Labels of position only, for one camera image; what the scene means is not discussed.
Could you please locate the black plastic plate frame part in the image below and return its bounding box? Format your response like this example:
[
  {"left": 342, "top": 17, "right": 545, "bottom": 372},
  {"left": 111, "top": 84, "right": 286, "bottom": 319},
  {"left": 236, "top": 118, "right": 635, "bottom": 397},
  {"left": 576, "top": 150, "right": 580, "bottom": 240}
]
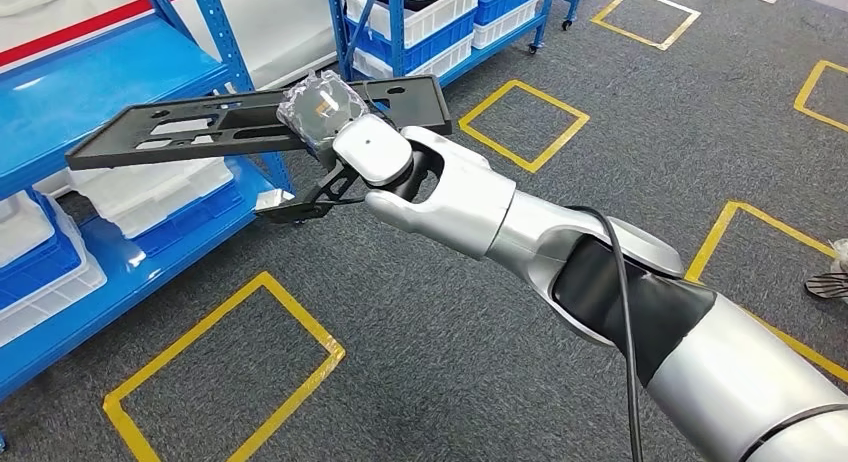
[{"left": 64, "top": 74, "right": 454, "bottom": 172}]

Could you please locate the blue wheeled shelf rack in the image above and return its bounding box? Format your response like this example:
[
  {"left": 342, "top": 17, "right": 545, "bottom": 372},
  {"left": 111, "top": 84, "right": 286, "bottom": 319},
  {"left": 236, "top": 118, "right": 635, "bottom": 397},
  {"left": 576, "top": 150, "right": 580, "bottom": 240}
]
[
  {"left": 539, "top": 0, "right": 598, "bottom": 31},
  {"left": 324, "top": 0, "right": 561, "bottom": 89}
]

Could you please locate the blue steel shelf rack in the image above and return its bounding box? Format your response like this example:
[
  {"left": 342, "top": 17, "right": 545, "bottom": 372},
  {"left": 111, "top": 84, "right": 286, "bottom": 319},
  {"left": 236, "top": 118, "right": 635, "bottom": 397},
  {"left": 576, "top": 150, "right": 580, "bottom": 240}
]
[{"left": 0, "top": 0, "right": 296, "bottom": 454}]

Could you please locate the white car with red stripe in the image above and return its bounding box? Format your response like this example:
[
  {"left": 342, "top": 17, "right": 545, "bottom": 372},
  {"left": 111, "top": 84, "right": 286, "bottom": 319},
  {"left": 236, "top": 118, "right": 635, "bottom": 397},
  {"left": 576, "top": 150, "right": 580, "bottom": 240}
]
[{"left": 0, "top": 0, "right": 339, "bottom": 93}]

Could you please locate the person's shoe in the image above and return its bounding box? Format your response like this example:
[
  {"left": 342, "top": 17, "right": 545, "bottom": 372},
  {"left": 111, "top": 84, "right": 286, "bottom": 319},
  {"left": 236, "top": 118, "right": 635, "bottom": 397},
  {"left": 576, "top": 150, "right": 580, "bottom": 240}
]
[{"left": 803, "top": 240, "right": 848, "bottom": 303}]

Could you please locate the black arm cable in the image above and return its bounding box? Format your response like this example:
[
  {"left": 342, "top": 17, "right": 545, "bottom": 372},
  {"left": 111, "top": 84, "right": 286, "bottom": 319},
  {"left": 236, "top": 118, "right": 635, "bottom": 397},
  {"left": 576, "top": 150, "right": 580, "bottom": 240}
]
[{"left": 566, "top": 205, "right": 645, "bottom": 462}]

